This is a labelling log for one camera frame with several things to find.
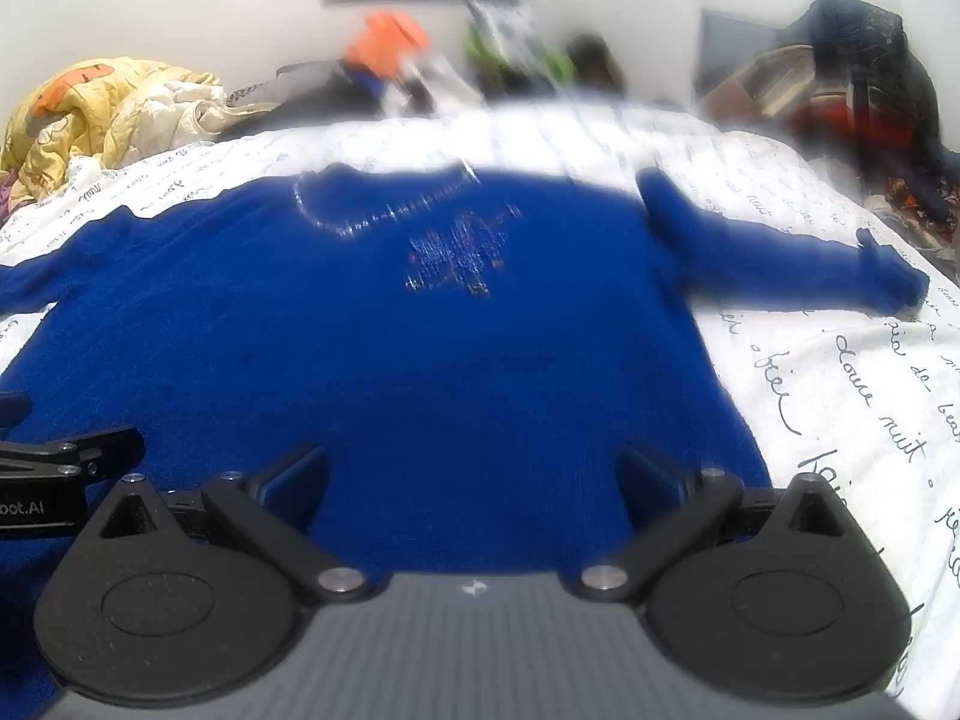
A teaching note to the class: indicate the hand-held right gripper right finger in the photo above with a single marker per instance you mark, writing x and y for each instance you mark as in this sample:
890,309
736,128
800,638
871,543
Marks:
645,477

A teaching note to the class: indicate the green plastic chair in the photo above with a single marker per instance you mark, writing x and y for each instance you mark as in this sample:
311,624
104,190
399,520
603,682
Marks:
559,64

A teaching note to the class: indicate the orange plastic bag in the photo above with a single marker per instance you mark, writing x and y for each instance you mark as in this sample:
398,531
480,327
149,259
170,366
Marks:
386,41

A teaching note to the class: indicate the beige bag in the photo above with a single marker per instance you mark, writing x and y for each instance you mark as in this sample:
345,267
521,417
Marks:
765,79

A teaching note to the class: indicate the floral pillow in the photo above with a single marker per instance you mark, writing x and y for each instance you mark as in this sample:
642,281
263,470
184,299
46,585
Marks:
506,30

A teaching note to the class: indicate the grey framed panel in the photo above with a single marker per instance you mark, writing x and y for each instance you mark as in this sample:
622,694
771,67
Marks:
739,41

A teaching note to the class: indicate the yellow quilt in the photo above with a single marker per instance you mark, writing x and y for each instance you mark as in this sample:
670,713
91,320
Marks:
97,120

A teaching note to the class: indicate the blue knit sweater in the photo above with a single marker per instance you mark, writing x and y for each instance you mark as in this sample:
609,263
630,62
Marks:
375,352

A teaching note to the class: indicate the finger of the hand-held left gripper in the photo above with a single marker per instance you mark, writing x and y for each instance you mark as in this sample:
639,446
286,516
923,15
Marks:
82,454

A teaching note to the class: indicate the white script-printed bed sheet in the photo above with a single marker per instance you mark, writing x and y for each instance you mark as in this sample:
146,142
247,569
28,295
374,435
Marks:
825,360

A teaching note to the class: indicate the black garment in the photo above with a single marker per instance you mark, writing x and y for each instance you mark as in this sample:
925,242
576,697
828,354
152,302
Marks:
330,103

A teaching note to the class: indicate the red cloth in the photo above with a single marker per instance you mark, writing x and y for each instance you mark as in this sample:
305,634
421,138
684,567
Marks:
821,114

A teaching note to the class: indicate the cream cloth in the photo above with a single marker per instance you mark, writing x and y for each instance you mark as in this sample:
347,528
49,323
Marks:
225,116

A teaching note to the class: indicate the grey garment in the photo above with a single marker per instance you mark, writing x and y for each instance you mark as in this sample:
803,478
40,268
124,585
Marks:
300,82

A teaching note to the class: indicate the dark jacket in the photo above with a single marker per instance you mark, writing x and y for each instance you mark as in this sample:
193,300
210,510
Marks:
870,52

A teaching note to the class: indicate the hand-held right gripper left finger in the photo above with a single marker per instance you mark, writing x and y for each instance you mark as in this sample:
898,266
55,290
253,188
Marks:
301,474

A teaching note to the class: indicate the dark brown plush toy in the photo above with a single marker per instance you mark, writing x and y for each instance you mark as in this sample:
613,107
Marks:
596,60

